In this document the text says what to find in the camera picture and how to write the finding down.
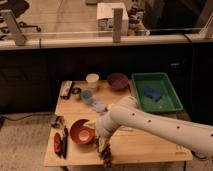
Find black office chair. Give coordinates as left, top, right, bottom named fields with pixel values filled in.
left=0, top=0, right=41, bottom=34

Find light blue lid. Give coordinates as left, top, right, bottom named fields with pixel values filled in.
left=92, top=102, right=107, bottom=113

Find black handled tool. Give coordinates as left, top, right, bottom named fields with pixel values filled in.
left=62, top=127, right=68, bottom=159

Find blue cup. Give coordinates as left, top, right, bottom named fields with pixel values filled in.
left=81, top=90, right=93, bottom=101

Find purple grape bunch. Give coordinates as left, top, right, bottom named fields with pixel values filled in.
left=101, top=146, right=111, bottom=167

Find wooden board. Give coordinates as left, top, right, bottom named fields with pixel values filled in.
left=43, top=79, right=194, bottom=167

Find white cup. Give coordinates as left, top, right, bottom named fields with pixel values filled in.
left=86, top=73, right=99, bottom=89

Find small metal clamp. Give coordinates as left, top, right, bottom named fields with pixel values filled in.
left=51, top=115, right=63, bottom=128

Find black and white marker box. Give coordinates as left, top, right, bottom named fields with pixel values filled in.
left=60, top=80, right=73, bottom=99

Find red handled tool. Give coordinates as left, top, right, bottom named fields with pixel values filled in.
left=54, top=132, right=62, bottom=157

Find white cardboard box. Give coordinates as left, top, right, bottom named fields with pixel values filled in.
left=97, top=2, right=128, bottom=36

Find black tape roll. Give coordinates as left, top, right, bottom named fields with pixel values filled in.
left=72, top=87, right=82, bottom=95

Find maroon bowl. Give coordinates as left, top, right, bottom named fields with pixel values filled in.
left=107, top=73, right=128, bottom=90

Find green plastic tray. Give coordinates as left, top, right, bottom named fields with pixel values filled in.
left=132, top=72, right=184, bottom=114

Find red bowl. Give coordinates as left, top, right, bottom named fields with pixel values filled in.
left=70, top=119, right=95, bottom=145

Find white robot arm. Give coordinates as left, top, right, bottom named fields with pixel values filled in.
left=95, top=96, right=213, bottom=157

